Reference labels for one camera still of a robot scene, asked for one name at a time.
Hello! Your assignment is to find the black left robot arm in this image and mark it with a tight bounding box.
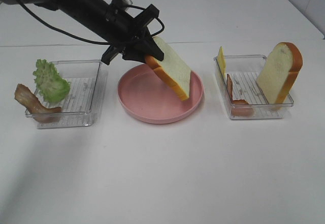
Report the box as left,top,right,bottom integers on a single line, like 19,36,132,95
1,0,164,65

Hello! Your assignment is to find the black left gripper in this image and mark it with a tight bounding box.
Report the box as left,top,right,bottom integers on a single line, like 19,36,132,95
101,4,164,65

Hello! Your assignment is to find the clear plastic tray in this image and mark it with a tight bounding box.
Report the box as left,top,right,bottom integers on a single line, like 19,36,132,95
214,54,294,120
25,60,107,129

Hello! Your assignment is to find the green lettuce leaf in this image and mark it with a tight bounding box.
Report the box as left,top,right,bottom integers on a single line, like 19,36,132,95
33,59,71,104

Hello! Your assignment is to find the yellow cheese slice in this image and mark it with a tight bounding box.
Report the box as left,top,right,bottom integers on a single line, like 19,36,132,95
217,46,226,79

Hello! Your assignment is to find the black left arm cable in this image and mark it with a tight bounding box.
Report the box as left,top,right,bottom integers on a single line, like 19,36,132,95
19,0,165,45

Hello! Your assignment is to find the bread slice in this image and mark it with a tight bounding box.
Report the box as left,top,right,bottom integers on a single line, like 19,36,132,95
256,42,303,104
145,37,191,101

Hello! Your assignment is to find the left clear plastic tray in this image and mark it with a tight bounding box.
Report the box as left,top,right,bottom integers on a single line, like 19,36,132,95
25,60,107,129

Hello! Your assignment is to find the pink round plate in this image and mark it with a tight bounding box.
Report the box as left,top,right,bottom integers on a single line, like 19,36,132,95
117,65,204,124

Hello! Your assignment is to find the bacon strip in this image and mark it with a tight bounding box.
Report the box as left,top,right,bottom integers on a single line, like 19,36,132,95
14,84,62,123
226,74,253,117

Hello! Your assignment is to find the right clear plastic tray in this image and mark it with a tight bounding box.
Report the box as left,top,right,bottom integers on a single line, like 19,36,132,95
214,54,294,120

